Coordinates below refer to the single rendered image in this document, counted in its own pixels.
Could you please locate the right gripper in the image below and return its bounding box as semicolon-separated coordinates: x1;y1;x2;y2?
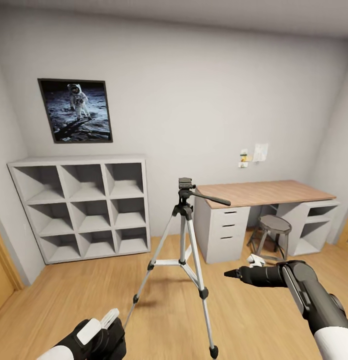
224;266;273;288

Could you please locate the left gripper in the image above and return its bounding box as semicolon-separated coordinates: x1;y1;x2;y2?
93;322;125;360

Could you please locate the digital camera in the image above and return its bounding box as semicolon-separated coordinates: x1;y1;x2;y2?
86;317;126;360

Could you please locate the camera tripod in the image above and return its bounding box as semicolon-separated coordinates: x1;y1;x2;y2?
123;177;231;360

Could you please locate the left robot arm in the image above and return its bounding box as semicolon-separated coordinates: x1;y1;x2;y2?
36;308;125;360

